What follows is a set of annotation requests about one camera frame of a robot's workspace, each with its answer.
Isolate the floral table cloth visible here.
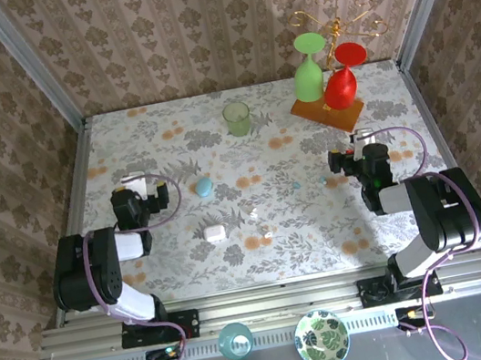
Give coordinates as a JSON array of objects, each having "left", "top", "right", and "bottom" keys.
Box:
[{"left": 48, "top": 50, "right": 481, "bottom": 316}]

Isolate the red plastic wine glass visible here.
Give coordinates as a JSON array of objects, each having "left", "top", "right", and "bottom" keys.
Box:
[{"left": 314, "top": 38, "right": 375, "bottom": 112}]

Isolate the orange rack base plate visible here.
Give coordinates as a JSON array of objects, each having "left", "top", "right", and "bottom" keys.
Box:
[{"left": 287, "top": 87, "right": 370, "bottom": 140}]

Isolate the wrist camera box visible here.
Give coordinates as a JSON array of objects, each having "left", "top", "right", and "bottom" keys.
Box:
[
  {"left": 120, "top": 171, "right": 151, "bottom": 205},
  {"left": 348, "top": 126, "right": 379, "bottom": 161}
]

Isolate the aluminium rail under arm bases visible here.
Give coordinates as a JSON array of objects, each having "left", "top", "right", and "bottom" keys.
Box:
[{"left": 33, "top": 246, "right": 481, "bottom": 360}]

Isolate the teal glass cup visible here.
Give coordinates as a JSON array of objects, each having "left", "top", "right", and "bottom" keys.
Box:
[{"left": 213, "top": 320, "right": 257, "bottom": 360}]

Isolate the green plastic wine glass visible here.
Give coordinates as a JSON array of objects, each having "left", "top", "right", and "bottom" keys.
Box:
[{"left": 285, "top": 29, "right": 335, "bottom": 105}]

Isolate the blue earbud charging case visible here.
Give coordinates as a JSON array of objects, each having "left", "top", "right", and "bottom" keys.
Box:
[{"left": 193, "top": 175, "right": 216, "bottom": 200}]

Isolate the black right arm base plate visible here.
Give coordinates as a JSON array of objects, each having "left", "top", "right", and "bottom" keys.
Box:
[{"left": 356, "top": 264, "right": 445, "bottom": 309}]

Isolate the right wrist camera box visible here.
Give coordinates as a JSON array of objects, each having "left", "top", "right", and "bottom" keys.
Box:
[{"left": 348, "top": 126, "right": 379, "bottom": 161}]

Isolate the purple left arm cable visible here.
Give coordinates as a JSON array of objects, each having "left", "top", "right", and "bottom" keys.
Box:
[{"left": 70, "top": 168, "right": 210, "bottom": 360}]

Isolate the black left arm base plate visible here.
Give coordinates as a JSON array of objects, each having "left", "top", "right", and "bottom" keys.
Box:
[{"left": 118, "top": 306, "right": 203, "bottom": 351}]

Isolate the white earbud charging case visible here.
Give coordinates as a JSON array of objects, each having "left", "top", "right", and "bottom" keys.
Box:
[{"left": 201, "top": 222, "right": 228, "bottom": 244}]

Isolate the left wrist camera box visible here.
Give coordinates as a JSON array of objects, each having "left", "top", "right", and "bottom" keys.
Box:
[{"left": 120, "top": 171, "right": 151, "bottom": 205}]

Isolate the leaf pattern bowl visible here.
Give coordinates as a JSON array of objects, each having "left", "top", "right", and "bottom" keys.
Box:
[{"left": 289, "top": 305, "right": 353, "bottom": 360}]

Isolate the slotted grey cable duct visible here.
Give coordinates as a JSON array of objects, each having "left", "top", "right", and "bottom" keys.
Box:
[{"left": 78, "top": 306, "right": 403, "bottom": 360}]

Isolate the green translucent cup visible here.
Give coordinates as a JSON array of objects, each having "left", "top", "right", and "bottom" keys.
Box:
[{"left": 220, "top": 99, "right": 255, "bottom": 139}]

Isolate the gold wire glass rack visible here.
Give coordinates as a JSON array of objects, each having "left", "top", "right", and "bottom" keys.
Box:
[{"left": 283, "top": 0, "right": 395, "bottom": 77}]

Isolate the aluminium table side rail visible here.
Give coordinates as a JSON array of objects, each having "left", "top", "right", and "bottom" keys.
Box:
[
  {"left": 394, "top": 45, "right": 481, "bottom": 263},
  {"left": 23, "top": 117, "right": 122, "bottom": 330}
]

